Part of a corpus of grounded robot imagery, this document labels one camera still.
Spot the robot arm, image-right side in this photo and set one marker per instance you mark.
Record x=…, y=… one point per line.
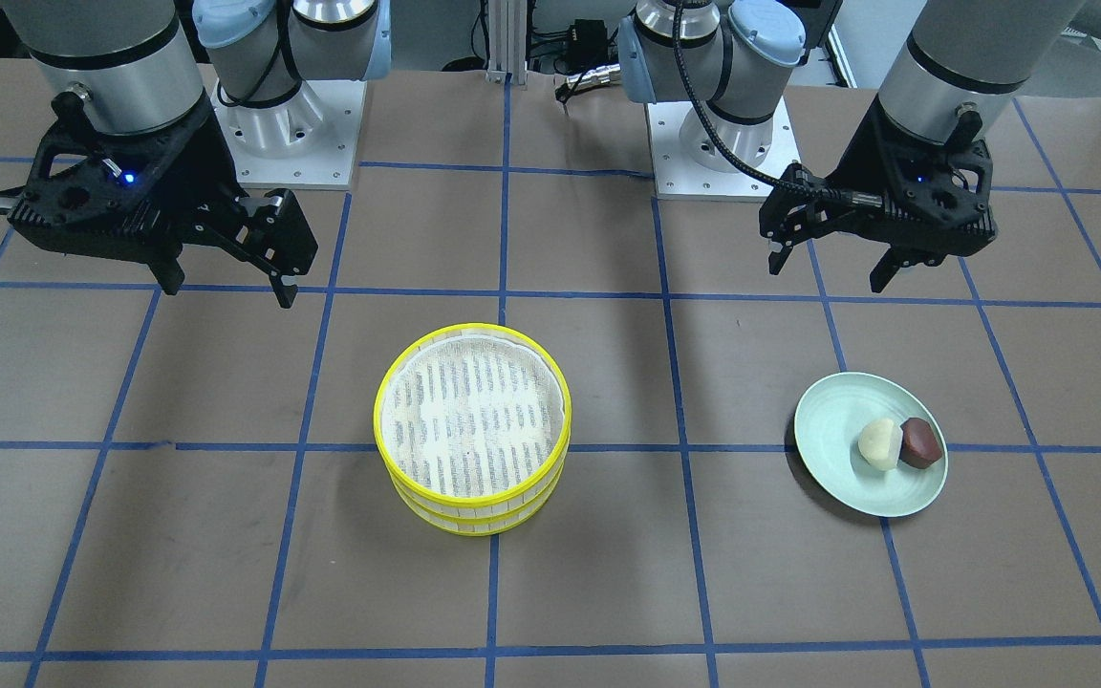
x=958, y=56

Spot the metal base plate image-right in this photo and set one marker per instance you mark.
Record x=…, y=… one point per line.
x=688, y=167

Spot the light green plate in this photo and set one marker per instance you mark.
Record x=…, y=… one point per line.
x=831, y=415

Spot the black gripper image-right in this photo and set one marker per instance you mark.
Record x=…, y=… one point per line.
x=880, y=164

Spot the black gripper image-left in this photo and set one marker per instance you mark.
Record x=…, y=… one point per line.
x=189, y=164

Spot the black cable image-right gripper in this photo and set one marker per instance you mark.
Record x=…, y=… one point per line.
x=735, y=62

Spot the metal base plate image-left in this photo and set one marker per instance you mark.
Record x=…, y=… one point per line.
x=309, y=142

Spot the aluminium frame post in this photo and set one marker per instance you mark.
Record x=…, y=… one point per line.
x=507, y=41

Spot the brown bun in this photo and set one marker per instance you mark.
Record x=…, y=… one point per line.
x=920, y=446

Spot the white bun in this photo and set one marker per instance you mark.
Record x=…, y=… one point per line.
x=880, y=444

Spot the metal cable connector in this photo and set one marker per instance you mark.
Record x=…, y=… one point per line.
x=597, y=78

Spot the yellow steamer layer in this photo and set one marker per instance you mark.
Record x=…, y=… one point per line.
x=472, y=415
x=484, y=520

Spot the black power adapter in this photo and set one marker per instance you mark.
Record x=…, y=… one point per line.
x=587, y=44

